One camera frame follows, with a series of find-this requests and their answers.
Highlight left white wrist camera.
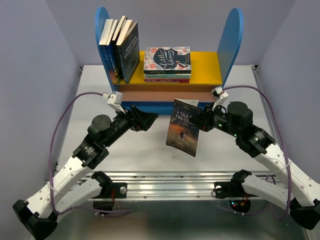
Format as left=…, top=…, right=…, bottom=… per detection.
left=102, top=91, right=125, bottom=113

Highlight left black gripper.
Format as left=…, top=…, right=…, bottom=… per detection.
left=105, top=104, right=160, bottom=146

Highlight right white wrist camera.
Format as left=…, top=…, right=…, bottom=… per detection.
left=211, top=86, right=229, bottom=110

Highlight green spine book in stack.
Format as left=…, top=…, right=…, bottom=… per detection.
left=143, top=73, right=191, bottom=79

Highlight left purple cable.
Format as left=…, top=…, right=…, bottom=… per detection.
left=48, top=91, right=131, bottom=218

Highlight red spine book in stack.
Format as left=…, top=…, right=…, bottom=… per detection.
left=144, top=78, right=190, bottom=84

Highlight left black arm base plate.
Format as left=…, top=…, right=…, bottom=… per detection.
left=93, top=182, right=128, bottom=200

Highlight blue yellow wooden bookshelf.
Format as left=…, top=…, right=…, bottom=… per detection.
left=95, top=7, right=244, bottom=115

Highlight Little Women floral book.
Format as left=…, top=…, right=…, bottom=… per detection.
left=143, top=46, right=192, bottom=74

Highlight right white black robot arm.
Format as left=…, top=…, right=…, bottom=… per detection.
left=190, top=101, right=320, bottom=230

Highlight Animal Farm book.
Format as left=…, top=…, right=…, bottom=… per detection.
left=106, top=19, right=121, bottom=84

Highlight Jane Eyre blue book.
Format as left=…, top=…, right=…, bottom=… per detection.
left=99, top=19, right=116, bottom=84

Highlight dark brown book underneath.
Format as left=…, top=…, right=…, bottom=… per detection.
left=165, top=98, right=202, bottom=157

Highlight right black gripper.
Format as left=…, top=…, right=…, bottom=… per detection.
left=187, top=101, right=241, bottom=138

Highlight Nineteen Eighty-Four blue book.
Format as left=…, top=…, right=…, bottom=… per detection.
left=116, top=19, right=140, bottom=84

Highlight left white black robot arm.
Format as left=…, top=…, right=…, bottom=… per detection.
left=12, top=105, right=159, bottom=240

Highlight aluminium rail frame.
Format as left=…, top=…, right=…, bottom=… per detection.
left=27, top=64, right=316, bottom=240

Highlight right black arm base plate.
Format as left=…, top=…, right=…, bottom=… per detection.
left=212, top=181, right=248, bottom=199

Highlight Three Days To See book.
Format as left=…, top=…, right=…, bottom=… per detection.
left=111, top=15, right=128, bottom=83

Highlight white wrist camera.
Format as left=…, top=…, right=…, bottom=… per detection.
left=102, top=91, right=125, bottom=113
left=211, top=86, right=229, bottom=110

